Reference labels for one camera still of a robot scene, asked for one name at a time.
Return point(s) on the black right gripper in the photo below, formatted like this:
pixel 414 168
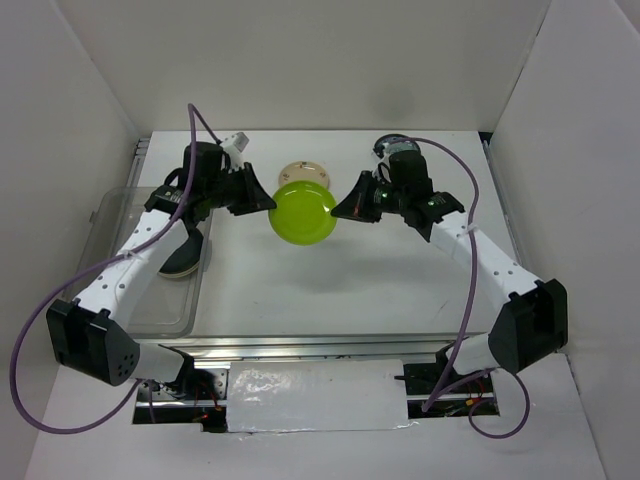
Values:
pixel 356 205

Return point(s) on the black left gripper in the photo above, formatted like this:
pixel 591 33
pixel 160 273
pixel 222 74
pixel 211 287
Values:
pixel 256 198

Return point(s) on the lime green plate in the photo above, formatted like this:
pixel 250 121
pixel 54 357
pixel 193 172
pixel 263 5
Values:
pixel 303 213

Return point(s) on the cream floral plate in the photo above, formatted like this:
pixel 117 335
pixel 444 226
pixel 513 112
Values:
pixel 304 171

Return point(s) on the blue white plate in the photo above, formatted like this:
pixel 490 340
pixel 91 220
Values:
pixel 391 143

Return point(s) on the glossy black plate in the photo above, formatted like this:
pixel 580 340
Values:
pixel 186 259

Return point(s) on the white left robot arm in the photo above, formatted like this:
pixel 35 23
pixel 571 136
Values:
pixel 89 333

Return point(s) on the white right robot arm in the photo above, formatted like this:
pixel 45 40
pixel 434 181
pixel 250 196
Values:
pixel 532 315

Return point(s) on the clear plastic bin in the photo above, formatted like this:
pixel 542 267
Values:
pixel 145 304

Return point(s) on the white cover panel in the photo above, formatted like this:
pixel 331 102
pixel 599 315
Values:
pixel 337 395

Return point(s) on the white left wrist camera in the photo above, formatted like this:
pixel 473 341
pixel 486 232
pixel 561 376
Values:
pixel 234 146

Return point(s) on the aluminium front rail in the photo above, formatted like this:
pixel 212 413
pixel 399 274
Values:
pixel 318 347

